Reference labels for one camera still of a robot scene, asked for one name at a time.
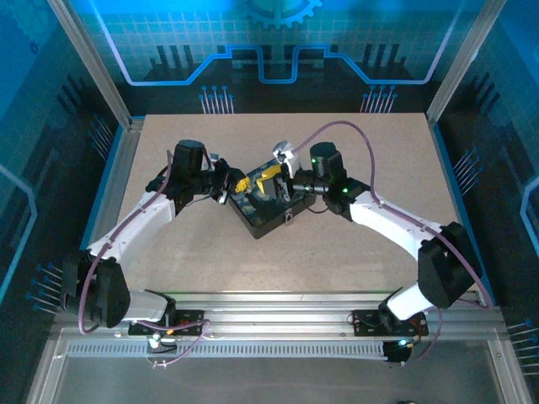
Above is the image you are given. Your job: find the black box with painting lid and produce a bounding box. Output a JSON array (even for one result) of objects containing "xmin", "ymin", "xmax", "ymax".
[{"xmin": 227, "ymin": 159, "xmax": 317, "ymax": 241}]

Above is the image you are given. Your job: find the black electronics module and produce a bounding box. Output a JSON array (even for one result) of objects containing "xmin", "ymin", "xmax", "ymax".
[{"xmin": 382, "ymin": 338, "xmax": 413, "ymax": 366}]

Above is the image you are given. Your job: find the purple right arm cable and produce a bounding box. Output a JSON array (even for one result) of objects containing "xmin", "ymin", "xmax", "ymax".
[{"xmin": 292, "ymin": 120, "xmax": 494, "ymax": 367}]

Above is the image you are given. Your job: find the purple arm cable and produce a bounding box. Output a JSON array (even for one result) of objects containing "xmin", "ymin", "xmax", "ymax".
[
  {"xmin": 292, "ymin": 120, "xmax": 494, "ymax": 367},
  {"xmin": 77, "ymin": 149, "xmax": 211, "ymax": 369}
]

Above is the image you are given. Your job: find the short aluminium side rail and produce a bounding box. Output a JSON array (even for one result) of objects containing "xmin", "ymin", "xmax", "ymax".
[{"xmin": 83, "ymin": 115, "xmax": 147, "ymax": 253}]

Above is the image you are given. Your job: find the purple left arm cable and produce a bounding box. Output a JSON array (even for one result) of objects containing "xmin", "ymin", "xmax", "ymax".
[{"xmin": 77, "ymin": 149, "xmax": 211, "ymax": 369}]

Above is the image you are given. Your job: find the long aluminium frame rail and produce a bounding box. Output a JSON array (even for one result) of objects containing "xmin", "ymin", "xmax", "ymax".
[{"xmin": 52, "ymin": 292, "xmax": 506, "ymax": 336}]

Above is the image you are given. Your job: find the aluminium frame post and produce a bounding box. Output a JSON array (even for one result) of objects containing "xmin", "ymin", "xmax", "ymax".
[
  {"xmin": 424, "ymin": 0, "xmax": 509, "ymax": 125},
  {"xmin": 45, "ymin": 0, "xmax": 136, "ymax": 130}
]

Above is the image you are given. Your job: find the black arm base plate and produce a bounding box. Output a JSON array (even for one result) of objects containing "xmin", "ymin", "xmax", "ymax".
[
  {"xmin": 128, "ymin": 309, "xmax": 205, "ymax": 338},
  {"xmin": 352, "ymin": 309, "xmax": 429, "ymax": 338}
]

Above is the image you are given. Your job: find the slotted grey cable duct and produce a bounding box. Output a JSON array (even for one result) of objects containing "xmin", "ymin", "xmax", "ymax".
[{"xmin": 65, "ymin": 343, "xmax": 387, "ymax": 359}]

